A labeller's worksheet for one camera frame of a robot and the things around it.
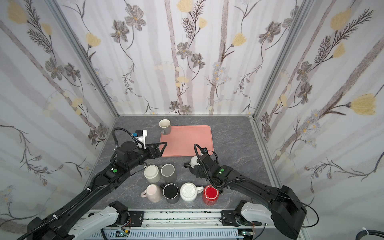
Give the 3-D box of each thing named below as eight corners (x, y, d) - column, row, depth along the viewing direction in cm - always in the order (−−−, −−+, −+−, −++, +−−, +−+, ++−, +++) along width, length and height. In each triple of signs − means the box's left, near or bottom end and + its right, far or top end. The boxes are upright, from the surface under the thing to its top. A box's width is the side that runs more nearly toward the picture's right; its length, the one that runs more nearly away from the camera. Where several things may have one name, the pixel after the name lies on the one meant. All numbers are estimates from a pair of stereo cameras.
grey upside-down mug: (161, 183, 88) (157, 175, 79) (162, 171, 92) (160, 163, 84) (176, 183, 88) (174, 176, 79) (177, 171, 93) (175, 163, 84)
